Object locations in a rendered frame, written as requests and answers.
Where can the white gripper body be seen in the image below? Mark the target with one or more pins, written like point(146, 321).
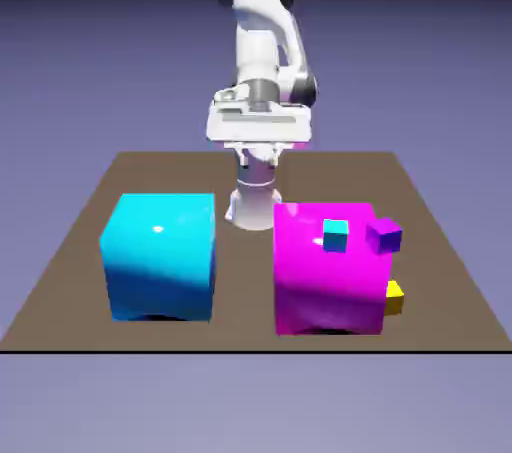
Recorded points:
point(258, 127)

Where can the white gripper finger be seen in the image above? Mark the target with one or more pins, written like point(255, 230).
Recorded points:
point(243, 157)
point(273, 156)

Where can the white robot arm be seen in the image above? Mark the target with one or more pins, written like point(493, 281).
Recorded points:
point(256, 9)

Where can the small cyan cube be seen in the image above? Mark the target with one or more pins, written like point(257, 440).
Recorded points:
point(335, 236)

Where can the small purple cube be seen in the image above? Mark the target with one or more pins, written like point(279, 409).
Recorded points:
point(384, 236)

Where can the small yellow cube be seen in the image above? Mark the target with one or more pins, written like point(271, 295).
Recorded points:
point(394, 297)

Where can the large cyan box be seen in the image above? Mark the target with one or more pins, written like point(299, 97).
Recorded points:
point(160, 257)

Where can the large magenta box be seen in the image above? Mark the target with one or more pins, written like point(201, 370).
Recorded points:
point(324, 281)

